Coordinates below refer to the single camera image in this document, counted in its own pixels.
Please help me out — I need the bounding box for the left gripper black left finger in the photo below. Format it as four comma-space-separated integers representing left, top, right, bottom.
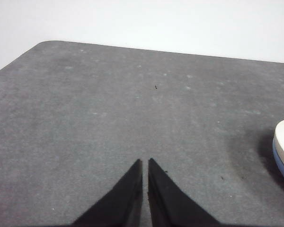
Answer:
72, 158, 143, 227

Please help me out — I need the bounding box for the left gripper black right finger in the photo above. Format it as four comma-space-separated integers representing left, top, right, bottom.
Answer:
148, 157, 222, 227

